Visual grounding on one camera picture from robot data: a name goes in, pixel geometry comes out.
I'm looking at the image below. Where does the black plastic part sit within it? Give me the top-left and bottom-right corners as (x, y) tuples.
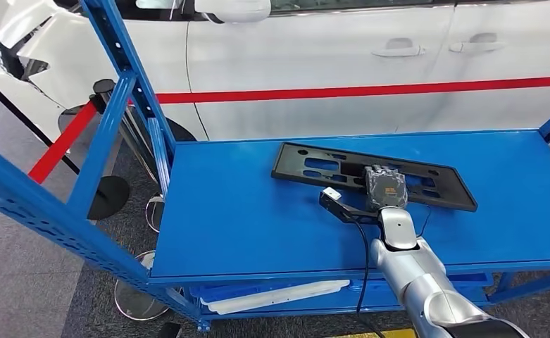
(270, 142), (478, 213)

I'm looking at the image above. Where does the blue metal shelf rack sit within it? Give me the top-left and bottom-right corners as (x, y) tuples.
(0, 0), (550, 333)

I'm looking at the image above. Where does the black car tyre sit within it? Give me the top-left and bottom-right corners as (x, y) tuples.
(165, 116), (199, 143)

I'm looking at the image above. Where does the white car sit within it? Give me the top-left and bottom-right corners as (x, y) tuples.
(0, 0), (550, 143)

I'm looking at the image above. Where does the white plastic tray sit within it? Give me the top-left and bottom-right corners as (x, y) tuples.
(199, 280), (351, 316)

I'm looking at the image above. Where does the white car side mirror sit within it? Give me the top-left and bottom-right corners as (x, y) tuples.
(194, 0), (273, 24)

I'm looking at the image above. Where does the black round stanchion base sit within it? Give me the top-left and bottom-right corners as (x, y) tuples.
(87, 175), (131, 222)

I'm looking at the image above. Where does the red barrier belt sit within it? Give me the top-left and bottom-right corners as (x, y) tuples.
(27, 100), (99, 185)

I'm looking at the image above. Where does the black barrier belt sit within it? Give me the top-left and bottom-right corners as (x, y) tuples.
(0, 68), (82, 176)

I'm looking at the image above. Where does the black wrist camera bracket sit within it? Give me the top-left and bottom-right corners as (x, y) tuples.
(318, 192), (381, 225)

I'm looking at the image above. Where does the thin black cable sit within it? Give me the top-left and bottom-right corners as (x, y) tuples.
(415, 205), (433, 239)

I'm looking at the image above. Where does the white car door handle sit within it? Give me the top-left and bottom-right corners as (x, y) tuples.
(448, 32), (509, 54)
(371, 37), (427, 58)

